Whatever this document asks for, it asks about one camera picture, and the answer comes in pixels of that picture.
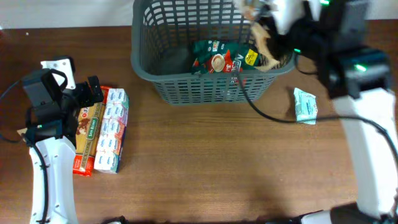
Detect green Nescafe coffee bag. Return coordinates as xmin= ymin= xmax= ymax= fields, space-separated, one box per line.
xmin=191 ymin=40 xmax=261 ymax=75

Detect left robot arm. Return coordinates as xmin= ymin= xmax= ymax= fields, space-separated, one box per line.
xmin=21 ymin=68 xmax=104 ymax=223

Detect red San Remo pasta pack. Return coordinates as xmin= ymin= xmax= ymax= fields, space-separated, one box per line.
xmin=73 ymin=86 xmax=109 ymax=176

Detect Kleenex tissue multipack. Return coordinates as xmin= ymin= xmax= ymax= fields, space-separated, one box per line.
xmin=94 ymin=86 xmax=129 ymax=174

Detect beige cookie bag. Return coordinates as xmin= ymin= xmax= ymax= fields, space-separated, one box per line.
xmin=241 ymin=0 xmax=281 ymax=73
xmin=17 ymin=128 xmax=27 ymax=139

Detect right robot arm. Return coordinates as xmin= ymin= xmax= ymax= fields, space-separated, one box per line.
xmin=259 ymin=0 xmax=397 ymax=223

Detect dark grey plastic basket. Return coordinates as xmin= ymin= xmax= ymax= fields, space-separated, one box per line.
xmin=131 ymin=0 xmax=294 ymax=105

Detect light blue tissue packet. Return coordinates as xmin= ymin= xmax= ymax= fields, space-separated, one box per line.
xmin=294 ymin=88 xmax=318 ymax=125

